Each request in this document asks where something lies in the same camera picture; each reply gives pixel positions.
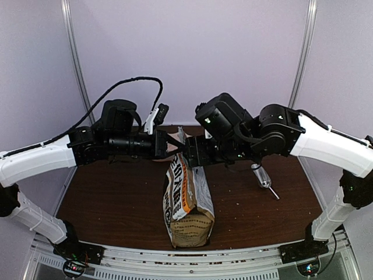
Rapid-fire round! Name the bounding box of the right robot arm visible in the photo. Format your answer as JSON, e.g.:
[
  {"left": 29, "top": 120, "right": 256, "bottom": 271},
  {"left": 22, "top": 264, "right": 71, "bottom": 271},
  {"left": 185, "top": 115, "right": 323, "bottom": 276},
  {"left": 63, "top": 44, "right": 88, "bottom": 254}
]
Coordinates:
[{"left": 184, "top": 93, "right": 372, "bottom": 258}]

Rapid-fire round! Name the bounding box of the pink double pet bowl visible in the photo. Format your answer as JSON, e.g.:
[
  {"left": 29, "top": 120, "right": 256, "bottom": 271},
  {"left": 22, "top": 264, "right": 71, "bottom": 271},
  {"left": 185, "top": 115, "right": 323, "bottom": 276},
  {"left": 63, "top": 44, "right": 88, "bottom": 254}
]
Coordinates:
[{"left": 153, "top": 132, "right": 185, "bottom": 162}]

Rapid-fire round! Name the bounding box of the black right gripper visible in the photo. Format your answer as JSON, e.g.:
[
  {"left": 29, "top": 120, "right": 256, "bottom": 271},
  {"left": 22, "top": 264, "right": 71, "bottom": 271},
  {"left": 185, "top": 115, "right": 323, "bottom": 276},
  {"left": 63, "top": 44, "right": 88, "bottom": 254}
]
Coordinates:
[{"left": 183, "top": 134, "right": 258, "bottom": 167}]

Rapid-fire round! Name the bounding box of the left rear aluminium post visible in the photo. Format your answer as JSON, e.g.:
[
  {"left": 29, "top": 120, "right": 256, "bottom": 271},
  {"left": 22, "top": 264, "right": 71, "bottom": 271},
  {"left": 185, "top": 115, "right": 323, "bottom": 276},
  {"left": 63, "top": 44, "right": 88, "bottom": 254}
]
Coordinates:
[{"left": 61, "top": 0, "right": 91, "bottom": 112}]

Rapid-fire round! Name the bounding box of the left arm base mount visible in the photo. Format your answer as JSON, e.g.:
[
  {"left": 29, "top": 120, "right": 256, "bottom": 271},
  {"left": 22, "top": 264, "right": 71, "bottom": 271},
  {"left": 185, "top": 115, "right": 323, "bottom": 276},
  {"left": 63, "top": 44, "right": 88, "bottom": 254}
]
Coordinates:
[{"left": 51, "top": 220, "right": 104, "bottom": 279}]

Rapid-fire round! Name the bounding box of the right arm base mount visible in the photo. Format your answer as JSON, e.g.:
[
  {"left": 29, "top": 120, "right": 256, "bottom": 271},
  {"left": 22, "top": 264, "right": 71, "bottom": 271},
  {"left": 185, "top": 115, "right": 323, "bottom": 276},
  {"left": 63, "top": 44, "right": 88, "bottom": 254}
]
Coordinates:
[{"left": 279, "top": 240, "right": 329, "bottom": 278}]

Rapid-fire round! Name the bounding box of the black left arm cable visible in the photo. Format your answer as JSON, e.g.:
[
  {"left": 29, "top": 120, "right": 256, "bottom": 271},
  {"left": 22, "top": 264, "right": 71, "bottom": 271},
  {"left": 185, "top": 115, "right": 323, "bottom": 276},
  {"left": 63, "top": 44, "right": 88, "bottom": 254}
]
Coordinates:
[{"left": 0, "top": 77, "right": 164, "bottom": 158}]

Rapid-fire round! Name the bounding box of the front aluminium frame rail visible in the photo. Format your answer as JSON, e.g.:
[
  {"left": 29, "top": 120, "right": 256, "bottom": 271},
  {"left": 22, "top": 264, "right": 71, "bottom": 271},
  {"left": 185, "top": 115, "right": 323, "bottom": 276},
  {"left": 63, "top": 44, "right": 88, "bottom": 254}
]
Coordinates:
[{"left": 26, "top": 230, "right": 359, "bottom": 280}]

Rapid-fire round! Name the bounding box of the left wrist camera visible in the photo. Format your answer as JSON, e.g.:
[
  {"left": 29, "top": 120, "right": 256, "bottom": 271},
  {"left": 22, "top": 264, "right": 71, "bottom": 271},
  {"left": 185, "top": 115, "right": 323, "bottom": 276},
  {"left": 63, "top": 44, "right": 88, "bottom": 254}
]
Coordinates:
[{"left": 143, "top": 103, "right": 169, "bottom": 135}]

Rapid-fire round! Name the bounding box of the dog food bag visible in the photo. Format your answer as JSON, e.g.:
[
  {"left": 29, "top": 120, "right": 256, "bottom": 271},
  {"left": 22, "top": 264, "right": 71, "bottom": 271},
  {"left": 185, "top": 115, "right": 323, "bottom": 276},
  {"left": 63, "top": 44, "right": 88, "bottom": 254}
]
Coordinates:
[{"left": 161, "top": 125, "right": 216, "bottom": 249}]

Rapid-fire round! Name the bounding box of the right rear aluminium post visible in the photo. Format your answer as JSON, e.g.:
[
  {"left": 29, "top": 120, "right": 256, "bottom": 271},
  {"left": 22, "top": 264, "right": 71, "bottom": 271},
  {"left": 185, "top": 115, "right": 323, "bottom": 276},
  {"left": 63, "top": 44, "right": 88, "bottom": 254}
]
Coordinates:
[{"left": 288, "top": 0, "right": 318, "bottom": 108}]

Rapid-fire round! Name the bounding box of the aluminium post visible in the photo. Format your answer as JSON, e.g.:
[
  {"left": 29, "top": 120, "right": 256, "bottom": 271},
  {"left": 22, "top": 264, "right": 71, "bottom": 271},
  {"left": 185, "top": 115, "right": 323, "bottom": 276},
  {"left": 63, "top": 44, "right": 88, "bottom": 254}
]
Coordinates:
[
  {"left": 61, "top": 0, "right": 91, "bottom": 112},
  {"left": 288, "top": 0, "right": 318, "bottom": 108}
]

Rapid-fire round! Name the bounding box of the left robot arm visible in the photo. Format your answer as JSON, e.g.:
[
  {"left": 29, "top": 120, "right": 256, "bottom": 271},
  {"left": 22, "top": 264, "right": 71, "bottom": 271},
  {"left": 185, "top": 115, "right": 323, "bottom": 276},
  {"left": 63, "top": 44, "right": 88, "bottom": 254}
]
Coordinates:
[{"left": 1, "top": 99, "right": 184, "bottom": 259}]

